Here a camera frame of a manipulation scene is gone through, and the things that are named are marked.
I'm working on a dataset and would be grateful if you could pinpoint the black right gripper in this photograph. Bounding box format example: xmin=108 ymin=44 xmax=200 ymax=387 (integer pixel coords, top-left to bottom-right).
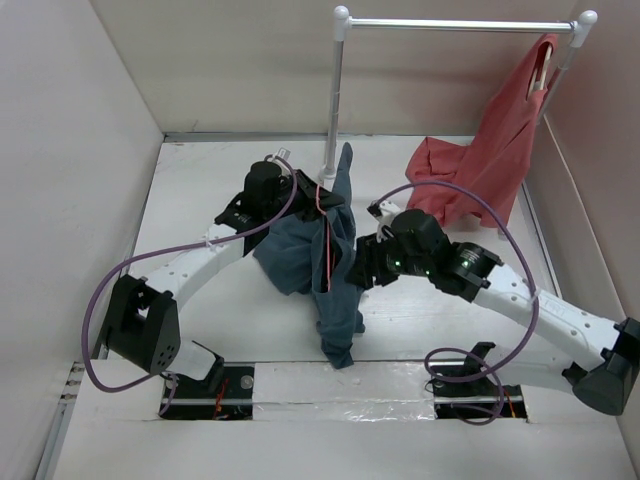
xmin=343 ymin=227 xmax=431 ymax=290

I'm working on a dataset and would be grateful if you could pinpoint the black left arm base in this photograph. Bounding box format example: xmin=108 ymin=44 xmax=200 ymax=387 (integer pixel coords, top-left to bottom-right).
xmin=158 ymin=361 xmax=256 ymax=421

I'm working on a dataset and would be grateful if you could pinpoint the wooden hanger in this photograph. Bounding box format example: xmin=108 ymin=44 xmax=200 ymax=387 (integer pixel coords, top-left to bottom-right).
xmin=528 ymin=43 xmax=554 ymax=94

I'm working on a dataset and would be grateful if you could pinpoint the white clothes rack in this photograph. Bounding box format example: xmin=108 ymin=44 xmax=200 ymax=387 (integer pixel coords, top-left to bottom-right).
xmin=319 ymin=5 xmax=598 ymax=181

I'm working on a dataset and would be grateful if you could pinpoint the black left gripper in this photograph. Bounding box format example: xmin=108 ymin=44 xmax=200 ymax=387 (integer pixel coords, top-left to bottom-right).
xmin=264 ymin=169 xmax=344 ymax=224

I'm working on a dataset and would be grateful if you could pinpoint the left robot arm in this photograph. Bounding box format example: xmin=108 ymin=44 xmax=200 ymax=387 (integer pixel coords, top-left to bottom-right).
xmin=99 ymin=158 xmax=345 ymax=397

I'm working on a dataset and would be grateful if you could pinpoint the pink wire hanger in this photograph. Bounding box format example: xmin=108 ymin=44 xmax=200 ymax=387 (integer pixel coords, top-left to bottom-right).
xmin=315 ymin=185 xmax=335 ymax=292

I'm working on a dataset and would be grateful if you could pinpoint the blue t shirt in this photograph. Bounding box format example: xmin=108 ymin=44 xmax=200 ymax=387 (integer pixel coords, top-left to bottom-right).
xmin=253 ymin=143 xmax=365 ymax=369

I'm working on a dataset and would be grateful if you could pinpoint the red t shirt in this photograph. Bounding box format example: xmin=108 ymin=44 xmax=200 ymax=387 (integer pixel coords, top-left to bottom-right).
xmin=405 ymin=34 xmax=558 ymax=222

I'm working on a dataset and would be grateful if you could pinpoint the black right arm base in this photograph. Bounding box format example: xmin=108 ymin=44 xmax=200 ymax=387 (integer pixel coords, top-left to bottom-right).
xmin=424 ymin=342 xmax=528 ymax=426

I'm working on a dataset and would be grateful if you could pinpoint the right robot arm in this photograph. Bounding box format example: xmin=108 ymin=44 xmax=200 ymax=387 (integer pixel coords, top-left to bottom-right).
xmin=346 ymin=201 xmax=639 ymax=416

